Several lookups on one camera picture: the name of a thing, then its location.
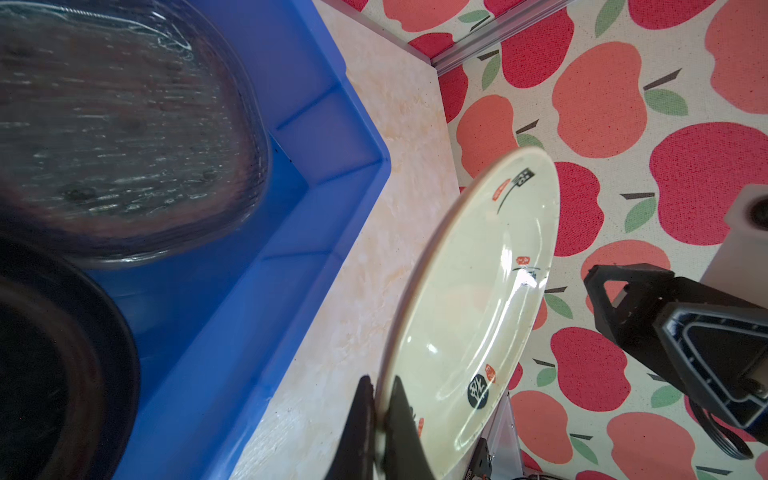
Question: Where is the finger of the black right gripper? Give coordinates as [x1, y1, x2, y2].
[584, 264, 767, 444]

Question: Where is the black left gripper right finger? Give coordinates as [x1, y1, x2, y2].
[383, 376, 435, 480]

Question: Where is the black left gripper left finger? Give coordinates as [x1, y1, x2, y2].
[325, 375, 376, 480]

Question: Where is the cream yellow plate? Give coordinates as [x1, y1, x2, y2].
[375, 147, 560, 479]

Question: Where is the black plate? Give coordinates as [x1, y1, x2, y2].
[1, 236, 140, 479]

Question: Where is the smoky glass plate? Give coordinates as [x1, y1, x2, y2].
[1, 1, 272, 267]

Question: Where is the blue plastic bin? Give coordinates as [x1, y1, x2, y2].
[92, 1, 391, 479]

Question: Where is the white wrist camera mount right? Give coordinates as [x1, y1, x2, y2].
[701, 184, 767, 307]

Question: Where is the aluminium frame post right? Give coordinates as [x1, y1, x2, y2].
[431, 0, 574, 75]

